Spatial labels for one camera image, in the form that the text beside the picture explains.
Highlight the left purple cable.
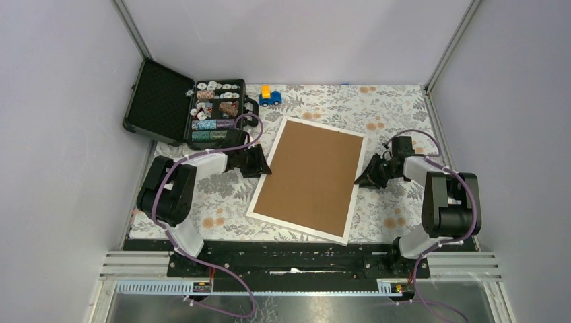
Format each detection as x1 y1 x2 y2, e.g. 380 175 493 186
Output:
150 112 265 319

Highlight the aluminium corner post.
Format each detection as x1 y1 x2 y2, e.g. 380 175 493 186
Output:
424 0 483 93
110 0 153 59

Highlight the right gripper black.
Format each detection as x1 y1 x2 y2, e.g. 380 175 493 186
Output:
354 154 400 190

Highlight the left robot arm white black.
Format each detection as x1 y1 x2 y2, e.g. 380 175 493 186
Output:
136 129 272 277

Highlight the black poker chip case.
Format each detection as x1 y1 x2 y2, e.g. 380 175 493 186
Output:
123 59 259 150

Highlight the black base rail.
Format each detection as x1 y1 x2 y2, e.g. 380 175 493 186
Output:
123 238 476 294

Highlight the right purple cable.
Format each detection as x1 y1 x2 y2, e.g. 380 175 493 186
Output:
383 129 479 323

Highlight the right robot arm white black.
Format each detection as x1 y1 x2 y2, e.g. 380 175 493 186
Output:
354 135 481 277

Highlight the left aluminium corner post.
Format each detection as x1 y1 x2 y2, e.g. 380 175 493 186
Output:
110 0 153 59

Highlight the white slotted cable duct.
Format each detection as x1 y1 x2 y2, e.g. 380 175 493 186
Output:
116 279 405 297

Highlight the right aluminium corner post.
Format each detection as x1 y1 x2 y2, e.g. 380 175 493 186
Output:
424 0 483 93

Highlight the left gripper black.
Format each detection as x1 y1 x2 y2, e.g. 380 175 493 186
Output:
237 144 273 178

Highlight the purple cable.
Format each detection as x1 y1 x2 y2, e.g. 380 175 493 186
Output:
150 112 265 319
383 129 479 323

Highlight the blue yellow toy truck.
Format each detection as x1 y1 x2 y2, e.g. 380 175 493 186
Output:
259 85 282 107

